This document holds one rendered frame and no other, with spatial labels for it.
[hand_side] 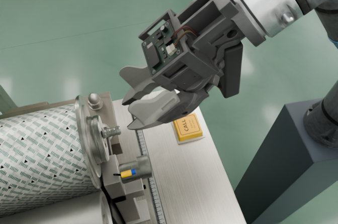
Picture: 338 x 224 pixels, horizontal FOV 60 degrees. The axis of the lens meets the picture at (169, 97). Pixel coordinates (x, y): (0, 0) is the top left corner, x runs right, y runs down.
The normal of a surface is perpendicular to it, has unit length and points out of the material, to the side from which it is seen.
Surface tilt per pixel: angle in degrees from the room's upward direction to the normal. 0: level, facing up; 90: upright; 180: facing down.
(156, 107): 86
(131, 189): 0
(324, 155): 0
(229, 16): 90
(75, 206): 33
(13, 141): 9
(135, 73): 91
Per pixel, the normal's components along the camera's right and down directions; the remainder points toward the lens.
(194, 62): 0.27, 0.79
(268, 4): -0.18, 0.41
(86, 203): -0.15, -0.91
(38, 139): 0.07, -0.37
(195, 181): 0.00, -0.58
